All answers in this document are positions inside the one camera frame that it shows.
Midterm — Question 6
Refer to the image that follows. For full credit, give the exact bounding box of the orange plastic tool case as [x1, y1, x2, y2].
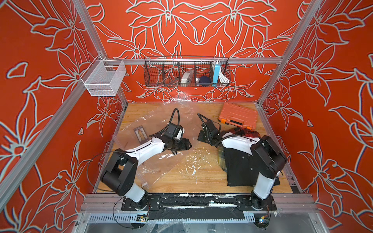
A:
[218, 103, 258, 130]

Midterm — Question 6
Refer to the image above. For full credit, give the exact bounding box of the clear plastic vacuum bag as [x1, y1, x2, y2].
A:
[112, 101, 231, 193]

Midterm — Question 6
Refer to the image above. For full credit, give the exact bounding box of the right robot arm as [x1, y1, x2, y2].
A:
[197, 114, 287, 210]

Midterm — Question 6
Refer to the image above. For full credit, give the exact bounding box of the grey packet in basket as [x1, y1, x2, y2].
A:
[180, 70, 193, 87]

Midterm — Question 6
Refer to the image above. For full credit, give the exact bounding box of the small picture card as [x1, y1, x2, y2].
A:
[134, 126, 150, 145]

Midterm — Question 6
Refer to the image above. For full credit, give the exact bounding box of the white wire wall basket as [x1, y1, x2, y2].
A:
[81, 60, 126, 97]

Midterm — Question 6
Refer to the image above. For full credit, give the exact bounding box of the black wire wall basket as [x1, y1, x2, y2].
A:
[144, 56, 231, 87]

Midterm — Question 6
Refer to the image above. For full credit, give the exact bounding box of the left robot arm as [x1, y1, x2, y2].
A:
[100, 108, 192, 209]

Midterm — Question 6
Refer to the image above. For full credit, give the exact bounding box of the light blue box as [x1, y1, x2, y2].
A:
[212, 62, 220, 86]

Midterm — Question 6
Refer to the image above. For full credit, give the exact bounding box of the white coiled cable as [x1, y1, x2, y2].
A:
[218, 67, 230, 85]

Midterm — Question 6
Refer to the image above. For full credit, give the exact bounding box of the red black plaid shirt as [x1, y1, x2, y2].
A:
[226, 127, 261, 138]

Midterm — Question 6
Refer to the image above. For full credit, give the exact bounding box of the dark blue round object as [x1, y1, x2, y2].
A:
[199, 76, 211, 87]

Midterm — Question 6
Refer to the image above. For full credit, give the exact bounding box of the yellow green plaid shirt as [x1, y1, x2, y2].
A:
[217, 146, 227, 172]

